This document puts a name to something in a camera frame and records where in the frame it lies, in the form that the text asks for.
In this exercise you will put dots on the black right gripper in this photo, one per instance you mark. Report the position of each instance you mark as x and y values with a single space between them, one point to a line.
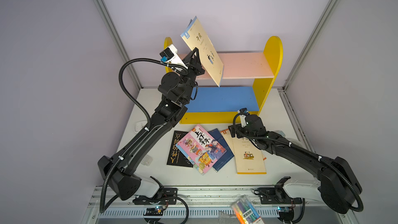
253 123

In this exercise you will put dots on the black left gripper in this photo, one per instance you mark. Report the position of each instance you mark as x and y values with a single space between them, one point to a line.
195 65

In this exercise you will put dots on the beige book blue spine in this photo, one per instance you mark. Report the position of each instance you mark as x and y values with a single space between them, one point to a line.
196 37

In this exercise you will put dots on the pink cartoon cover book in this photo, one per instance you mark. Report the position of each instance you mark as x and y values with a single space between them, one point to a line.
199 147

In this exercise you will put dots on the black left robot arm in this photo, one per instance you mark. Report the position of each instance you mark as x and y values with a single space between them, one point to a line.
177 89

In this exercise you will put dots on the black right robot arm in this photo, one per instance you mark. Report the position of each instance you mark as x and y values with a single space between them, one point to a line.
334 184

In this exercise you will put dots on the dark blue book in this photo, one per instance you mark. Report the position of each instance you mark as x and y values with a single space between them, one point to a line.
226 153

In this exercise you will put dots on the beige book orange border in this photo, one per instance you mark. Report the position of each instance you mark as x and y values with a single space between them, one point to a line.
225 133

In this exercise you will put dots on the beige book yellow border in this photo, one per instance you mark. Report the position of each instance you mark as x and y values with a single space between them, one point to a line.
250 166

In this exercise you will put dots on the light blue stapler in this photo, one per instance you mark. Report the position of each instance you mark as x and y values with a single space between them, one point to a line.
280 132

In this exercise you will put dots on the yellow pink blue bookshelf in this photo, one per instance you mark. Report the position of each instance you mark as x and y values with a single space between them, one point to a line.
250 77

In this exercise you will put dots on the clear tape roll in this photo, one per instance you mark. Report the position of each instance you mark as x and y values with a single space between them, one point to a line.
295 143

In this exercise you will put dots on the black book gold lettering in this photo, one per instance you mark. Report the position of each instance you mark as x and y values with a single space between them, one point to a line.
176 157

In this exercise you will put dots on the pack of coloured markers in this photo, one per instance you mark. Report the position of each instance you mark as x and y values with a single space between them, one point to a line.
245 211

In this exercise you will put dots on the small white alarm clock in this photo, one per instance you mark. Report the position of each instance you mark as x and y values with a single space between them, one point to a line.
139 125

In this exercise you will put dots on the clear plastic small box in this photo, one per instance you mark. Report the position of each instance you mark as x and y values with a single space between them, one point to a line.
147 160

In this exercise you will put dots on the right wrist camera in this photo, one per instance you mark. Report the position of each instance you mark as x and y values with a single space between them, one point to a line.
243 113

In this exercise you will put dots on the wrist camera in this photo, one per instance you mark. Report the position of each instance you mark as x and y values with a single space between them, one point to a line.
243 113
169 56

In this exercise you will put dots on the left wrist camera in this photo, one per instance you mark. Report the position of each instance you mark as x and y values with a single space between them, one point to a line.
169 56

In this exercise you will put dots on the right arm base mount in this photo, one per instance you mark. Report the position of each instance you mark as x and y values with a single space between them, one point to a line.
276 194

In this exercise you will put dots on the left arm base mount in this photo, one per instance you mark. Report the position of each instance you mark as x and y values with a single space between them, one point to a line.
159 202

